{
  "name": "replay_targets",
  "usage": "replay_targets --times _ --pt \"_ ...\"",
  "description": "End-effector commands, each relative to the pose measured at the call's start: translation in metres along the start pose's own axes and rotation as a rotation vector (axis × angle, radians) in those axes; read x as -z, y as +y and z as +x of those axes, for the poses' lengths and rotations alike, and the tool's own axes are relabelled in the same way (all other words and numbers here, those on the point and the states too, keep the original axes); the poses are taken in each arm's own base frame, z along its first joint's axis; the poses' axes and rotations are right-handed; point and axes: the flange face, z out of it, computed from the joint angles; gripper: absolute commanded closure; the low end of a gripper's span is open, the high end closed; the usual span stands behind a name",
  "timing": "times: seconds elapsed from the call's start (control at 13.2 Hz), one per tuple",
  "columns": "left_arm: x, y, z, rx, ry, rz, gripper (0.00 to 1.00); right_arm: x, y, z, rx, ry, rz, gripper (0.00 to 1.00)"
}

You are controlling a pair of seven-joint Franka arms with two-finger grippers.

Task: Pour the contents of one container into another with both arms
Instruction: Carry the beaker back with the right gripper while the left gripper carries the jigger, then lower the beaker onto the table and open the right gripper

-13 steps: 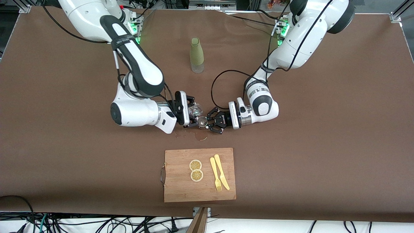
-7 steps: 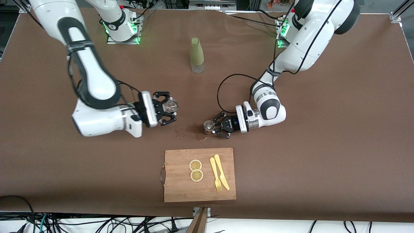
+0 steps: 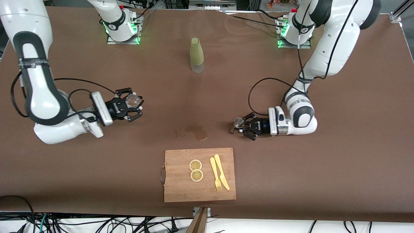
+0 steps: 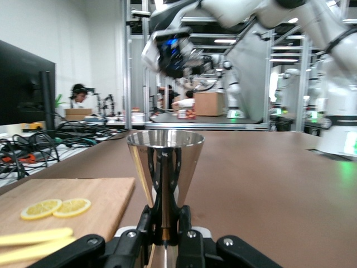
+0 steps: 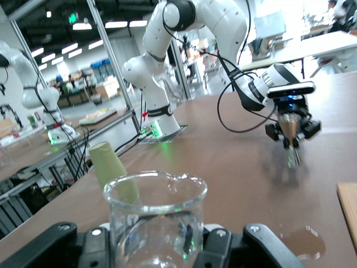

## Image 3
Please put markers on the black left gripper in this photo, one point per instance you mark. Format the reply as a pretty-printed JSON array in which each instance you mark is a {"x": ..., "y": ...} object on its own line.
[{"x": 261, "y": 125}]

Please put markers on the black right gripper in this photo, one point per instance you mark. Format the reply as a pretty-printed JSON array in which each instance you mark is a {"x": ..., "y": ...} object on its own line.
[{"x": 114, "y": 107}]

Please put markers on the clear glass shaker cup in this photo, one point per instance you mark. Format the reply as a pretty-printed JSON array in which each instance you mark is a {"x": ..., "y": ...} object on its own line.
[{"x": 133, "y": 101}]

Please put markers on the steel jigger measuring cup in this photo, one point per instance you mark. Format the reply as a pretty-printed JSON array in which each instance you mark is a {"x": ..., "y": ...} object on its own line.
[{"x": 239, "y": 122}]

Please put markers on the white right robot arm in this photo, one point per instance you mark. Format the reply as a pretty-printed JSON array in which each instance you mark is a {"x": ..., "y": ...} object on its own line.
[{"x": 35, "y": 81}]

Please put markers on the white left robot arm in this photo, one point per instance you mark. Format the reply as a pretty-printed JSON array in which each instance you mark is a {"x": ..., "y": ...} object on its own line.
[{"x": 336, "y": 42}]

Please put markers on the brown table cover sheet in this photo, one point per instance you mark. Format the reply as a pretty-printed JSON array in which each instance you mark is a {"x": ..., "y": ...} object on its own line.
[{"x": 226, "y": 97}]

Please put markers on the wet spill stain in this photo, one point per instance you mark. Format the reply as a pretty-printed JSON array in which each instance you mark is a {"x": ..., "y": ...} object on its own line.
[{"x": 199, "y": 132}]

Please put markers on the yellow plastic knife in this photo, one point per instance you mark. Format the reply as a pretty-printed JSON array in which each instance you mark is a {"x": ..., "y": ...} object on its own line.
[{"x": 220, "y": 170}]

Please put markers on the yellow plastic fork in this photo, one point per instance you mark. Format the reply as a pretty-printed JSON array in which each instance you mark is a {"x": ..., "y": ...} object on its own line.
[{"x": 214, "y": 173}]

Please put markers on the lemon slice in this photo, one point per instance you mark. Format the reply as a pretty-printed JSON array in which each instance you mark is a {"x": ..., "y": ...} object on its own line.
[
  {"x": 195, "y": 165},
  {"x": 196, "y": 175}
]

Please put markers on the green sleeved glass bottle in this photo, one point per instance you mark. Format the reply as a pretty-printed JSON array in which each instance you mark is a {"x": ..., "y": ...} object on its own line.
[{"x": 196, "y": 53}]

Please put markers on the wooden cutting board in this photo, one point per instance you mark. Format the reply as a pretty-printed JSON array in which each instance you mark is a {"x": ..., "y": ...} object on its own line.
[{"x": 181, "y": 187}]

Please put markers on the grey metal equipment box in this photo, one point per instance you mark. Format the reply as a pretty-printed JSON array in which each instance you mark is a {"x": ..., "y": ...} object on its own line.
[{"x": 212, "y": 4}]

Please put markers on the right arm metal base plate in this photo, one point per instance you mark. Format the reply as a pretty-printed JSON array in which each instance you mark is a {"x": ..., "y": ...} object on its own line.
[{"x": 124, "y": 42}]

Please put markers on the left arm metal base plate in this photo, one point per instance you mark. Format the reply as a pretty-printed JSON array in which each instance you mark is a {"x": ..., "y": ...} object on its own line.
[{"x": 294, "y": 47}]

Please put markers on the small metal bracket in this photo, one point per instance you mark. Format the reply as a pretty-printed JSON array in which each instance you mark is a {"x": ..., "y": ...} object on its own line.
[{"x": 209, "y": 210}]

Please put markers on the upright wooden post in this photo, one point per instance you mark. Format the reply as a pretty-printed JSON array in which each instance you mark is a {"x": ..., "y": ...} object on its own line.
[{"x": 199, "y": 223}]

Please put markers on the aluminium frame profile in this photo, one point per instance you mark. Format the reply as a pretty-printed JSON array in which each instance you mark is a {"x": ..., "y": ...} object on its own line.
[{"x": 396, "y": 16}]

